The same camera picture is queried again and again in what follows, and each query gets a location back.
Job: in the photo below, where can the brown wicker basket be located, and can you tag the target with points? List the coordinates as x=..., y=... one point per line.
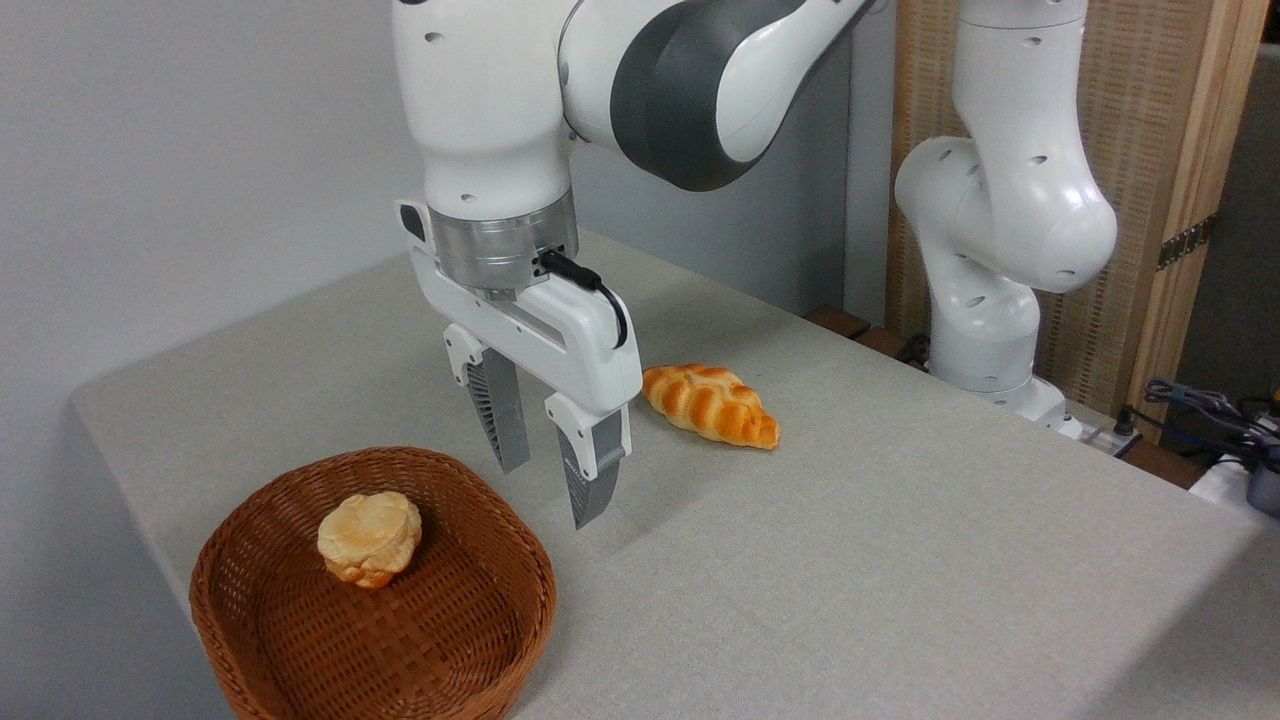
x=430, y=640

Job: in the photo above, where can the round pale bread bun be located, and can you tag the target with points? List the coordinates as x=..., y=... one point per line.
x=370, y=538

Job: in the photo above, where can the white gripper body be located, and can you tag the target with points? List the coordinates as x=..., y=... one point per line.
x=560, y=335

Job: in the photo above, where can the brown wooden block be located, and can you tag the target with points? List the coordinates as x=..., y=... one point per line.
x=885, y=342

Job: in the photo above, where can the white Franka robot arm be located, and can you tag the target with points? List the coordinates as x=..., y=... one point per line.
x=480, y=100

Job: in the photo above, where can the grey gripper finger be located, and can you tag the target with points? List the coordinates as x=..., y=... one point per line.
x=592, y=465
x=500, y=410

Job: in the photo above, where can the wooden woven folding screen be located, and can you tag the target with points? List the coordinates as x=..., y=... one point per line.
x=1150, y=150

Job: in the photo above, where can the metal screen hinge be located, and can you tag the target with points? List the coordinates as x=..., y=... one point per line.
x=1188, y=241

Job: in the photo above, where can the braided golden bread loaf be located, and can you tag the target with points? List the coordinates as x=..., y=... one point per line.
x=710, y=402

